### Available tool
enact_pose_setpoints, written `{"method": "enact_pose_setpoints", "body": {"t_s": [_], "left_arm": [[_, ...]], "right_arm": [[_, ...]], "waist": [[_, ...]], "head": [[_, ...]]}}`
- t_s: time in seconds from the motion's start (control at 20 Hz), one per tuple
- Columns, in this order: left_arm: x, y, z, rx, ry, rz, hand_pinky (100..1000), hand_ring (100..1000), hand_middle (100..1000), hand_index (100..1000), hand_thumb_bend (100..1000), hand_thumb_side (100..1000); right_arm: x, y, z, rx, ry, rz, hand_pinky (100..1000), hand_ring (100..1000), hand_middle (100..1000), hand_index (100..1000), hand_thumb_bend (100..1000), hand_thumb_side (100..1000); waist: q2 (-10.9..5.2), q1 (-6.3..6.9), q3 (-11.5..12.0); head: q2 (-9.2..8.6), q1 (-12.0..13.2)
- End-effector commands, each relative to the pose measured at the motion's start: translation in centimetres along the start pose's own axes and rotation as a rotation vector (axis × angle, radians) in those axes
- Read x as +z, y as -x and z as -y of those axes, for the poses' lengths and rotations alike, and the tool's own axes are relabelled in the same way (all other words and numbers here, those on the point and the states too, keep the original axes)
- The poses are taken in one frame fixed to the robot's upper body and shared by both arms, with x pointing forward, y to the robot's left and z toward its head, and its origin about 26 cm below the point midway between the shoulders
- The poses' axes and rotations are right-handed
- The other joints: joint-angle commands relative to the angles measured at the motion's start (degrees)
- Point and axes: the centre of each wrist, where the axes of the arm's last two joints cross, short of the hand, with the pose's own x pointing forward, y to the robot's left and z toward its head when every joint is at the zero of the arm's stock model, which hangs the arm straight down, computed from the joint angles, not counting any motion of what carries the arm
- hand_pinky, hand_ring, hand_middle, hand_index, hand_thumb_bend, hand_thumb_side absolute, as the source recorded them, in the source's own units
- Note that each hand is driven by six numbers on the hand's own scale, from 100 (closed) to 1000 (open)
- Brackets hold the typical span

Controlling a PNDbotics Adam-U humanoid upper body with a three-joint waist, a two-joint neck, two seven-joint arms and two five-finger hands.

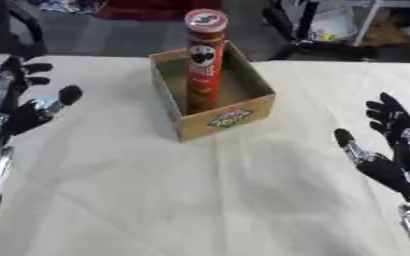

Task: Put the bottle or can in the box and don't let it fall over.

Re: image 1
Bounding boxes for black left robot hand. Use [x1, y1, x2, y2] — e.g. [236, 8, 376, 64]
[0, 55, 85, 141]

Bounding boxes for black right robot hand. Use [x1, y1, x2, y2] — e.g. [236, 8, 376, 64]
[332, 92, 410, 203]

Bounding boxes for tan cardboard box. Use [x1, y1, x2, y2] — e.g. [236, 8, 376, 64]
[147, 40, 279, 143]

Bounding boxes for black office chair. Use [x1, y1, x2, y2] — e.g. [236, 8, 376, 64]
[0, 0, 50, 60]

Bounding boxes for black chair base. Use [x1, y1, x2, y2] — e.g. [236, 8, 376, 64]
[261, 0, 380, 62]

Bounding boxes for red bag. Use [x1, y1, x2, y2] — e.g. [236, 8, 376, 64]
[94, 0, 223, 22]

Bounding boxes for red cylindrical chips can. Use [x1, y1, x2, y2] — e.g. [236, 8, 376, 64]
[182, 8, 230, 115]

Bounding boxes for white shelf frame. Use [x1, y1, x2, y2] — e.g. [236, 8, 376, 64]
[306, 0, 410, 48]

